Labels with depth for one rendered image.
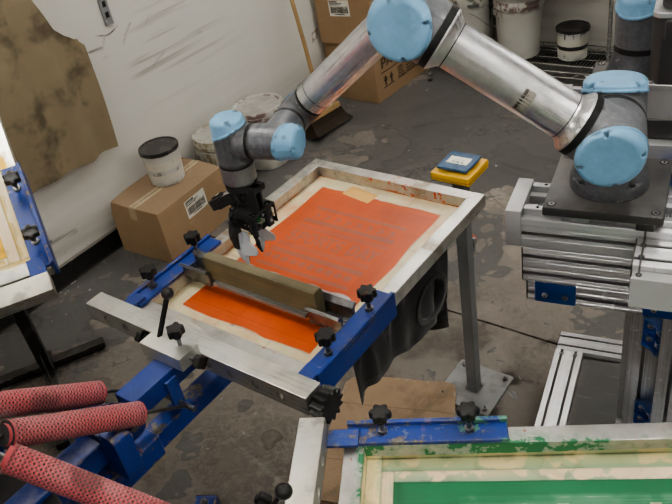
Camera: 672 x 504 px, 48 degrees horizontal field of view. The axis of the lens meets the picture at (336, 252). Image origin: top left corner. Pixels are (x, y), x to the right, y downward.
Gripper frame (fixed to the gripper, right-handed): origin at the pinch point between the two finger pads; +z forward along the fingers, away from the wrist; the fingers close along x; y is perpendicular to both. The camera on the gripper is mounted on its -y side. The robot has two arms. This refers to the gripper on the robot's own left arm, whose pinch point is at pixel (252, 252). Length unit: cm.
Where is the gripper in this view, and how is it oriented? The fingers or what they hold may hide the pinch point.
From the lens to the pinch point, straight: 177.2
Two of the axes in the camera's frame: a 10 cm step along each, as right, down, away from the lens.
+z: 1.4, 8.0, 5.8
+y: 8.1, 2.4, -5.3
